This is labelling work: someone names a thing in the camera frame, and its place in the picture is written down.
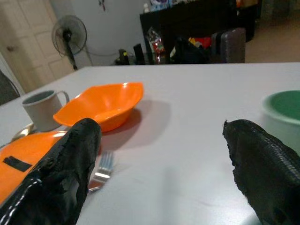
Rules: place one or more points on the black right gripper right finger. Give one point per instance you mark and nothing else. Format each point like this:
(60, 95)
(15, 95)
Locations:
(264, 168)

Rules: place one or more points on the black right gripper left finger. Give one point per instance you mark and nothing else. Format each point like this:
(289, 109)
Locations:
(61, 168)

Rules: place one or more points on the silver metal fork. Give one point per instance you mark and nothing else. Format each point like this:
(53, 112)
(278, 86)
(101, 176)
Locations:
(104, 166)

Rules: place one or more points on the mint green mug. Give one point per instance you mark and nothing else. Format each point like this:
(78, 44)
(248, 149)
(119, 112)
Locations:
(276, 126)

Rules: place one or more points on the black tape strip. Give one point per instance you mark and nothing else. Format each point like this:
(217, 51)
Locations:
(16, 162)

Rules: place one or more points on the orange plastic plate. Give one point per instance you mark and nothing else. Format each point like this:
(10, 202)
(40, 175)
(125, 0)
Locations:
(21, 147)

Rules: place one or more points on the gold metal spoon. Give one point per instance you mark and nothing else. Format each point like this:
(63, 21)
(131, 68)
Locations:
(23, 131)

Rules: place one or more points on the grey ceramic mug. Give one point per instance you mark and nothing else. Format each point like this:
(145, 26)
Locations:
(42, 112)

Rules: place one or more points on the orange plastic bowl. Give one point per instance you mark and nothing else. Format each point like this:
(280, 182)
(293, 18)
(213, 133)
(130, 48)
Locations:
(105, 103)

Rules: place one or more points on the dark grey chair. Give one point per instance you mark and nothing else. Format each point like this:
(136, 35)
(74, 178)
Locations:
(5, 91)

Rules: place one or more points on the beige panel door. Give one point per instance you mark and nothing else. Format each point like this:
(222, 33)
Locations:
(30, 47)

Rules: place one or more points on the dark grey suitcase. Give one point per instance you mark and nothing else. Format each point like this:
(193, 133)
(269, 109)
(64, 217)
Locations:
(232, 45)

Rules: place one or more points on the dark bottle with yellow label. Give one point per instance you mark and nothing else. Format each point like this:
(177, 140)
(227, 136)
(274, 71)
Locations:
(123, 57)

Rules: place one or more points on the black standing fan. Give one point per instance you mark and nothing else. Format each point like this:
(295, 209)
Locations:
(68, 35)

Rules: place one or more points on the black speaker box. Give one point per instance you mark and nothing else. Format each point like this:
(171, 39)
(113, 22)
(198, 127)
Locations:
(138, 54)

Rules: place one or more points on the black bag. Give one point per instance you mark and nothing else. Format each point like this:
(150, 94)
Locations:
(187, 52)

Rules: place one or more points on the red and yellow bag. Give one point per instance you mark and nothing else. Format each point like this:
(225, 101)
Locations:
(201, 42)

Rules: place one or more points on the shiny red snack bag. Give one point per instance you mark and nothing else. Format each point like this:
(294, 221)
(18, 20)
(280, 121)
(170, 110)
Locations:
(155, 45)

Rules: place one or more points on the black sideboard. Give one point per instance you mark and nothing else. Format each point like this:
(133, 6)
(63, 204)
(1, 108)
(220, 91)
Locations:
(187, 21)

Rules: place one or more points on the small white bottle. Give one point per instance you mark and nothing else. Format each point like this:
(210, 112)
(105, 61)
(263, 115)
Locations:
(146, 8)

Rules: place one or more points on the blue purple package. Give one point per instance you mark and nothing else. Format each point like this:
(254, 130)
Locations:
(161, 4)

